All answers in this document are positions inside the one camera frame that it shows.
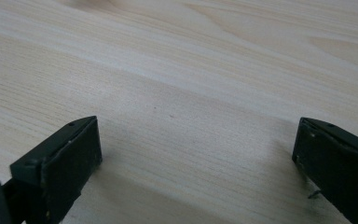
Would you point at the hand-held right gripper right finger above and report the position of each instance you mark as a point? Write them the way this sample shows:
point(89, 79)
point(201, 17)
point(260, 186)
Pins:
point(338, 168)

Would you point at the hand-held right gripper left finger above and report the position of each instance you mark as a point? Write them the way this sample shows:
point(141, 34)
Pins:
point(62, 168)

